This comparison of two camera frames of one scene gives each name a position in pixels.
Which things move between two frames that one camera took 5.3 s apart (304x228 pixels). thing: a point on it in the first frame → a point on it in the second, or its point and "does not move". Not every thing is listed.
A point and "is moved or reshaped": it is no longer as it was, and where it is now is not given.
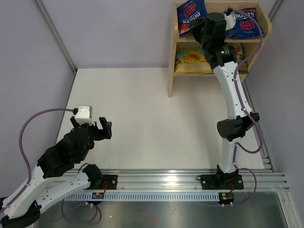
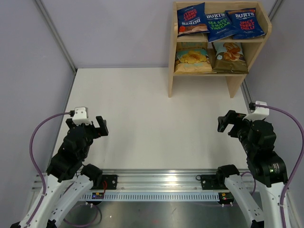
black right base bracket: [213, 182] does not move
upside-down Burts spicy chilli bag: [191, 11] is moved or reshaped
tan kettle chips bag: [190, 59] does not move
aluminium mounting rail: [268, 180] does not move
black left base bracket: [109, 182] does not move
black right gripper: [195, 25] → [232, 117]
